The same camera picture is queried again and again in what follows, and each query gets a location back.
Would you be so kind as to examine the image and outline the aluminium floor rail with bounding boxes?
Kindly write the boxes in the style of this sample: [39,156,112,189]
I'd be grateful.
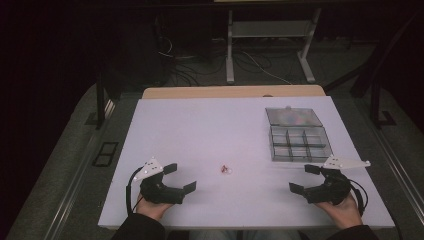
[355,98,424,214]
[42,99,116,240]

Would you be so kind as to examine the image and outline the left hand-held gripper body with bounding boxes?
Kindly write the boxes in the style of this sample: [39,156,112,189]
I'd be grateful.
[133,157,186,205]

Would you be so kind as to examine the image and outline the clear plastic compartment box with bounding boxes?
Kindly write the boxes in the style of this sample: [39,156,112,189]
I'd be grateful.
[265,105,334,164]

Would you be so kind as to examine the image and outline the white floor cable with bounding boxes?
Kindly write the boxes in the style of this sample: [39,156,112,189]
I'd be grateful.
[241,49,294,86]

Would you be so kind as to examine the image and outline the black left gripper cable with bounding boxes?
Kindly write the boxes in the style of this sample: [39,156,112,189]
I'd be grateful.
[125,166,145,216]

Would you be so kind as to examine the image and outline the person's left hand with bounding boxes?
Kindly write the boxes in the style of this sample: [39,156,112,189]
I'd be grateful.
[135,195,175,222]

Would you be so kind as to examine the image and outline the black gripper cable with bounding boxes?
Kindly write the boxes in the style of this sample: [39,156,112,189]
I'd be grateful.
[349,179,370,217]
[125,166,145,216]

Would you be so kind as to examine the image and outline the black rectangular floor frame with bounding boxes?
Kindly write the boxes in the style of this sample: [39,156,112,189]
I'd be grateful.
[92,141,120,168]

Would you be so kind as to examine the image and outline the black metal frame leg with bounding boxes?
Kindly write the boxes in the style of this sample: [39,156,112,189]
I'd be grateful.
[85,71,116,130]
[369,79,398,130]

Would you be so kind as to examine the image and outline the white foam board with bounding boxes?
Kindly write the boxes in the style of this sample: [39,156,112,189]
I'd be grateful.
[97,95,396,231]

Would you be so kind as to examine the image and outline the person's right hand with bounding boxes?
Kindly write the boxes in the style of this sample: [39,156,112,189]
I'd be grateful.
[314,192,364,230]

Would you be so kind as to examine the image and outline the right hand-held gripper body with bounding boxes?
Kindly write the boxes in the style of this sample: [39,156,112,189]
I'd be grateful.
[303,155,372,206]

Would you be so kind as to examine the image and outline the white metal stand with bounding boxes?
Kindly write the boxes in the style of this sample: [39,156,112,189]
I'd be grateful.
[225,7,323,85]

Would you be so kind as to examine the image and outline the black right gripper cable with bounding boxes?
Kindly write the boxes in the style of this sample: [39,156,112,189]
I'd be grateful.
[349,179,370,217]

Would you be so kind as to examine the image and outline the black floor cables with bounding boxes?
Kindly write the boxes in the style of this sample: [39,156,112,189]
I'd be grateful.
[156,18,231,87]

